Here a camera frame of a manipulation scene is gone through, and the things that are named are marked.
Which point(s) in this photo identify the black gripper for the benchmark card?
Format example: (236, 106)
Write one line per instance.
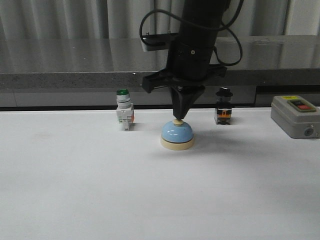
(187, 68)

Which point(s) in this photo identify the blue desk bell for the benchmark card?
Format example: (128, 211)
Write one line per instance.
(177, 135)

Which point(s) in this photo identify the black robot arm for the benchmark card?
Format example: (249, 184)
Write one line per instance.
(201, 19)

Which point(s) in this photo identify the grey stone counter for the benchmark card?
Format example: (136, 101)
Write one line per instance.
(84, 74)

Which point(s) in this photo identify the grey curtain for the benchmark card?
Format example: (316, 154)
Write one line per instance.
(114, 19)

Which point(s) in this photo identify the black selector switch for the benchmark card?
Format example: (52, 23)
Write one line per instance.
(223, 110)

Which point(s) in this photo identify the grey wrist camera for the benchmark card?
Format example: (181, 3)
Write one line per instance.
(157, 42)

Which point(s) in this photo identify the green push button switch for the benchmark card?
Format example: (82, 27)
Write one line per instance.
(125, 109)

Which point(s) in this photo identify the grey on-off switch box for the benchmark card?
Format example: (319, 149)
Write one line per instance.
(299, 118)

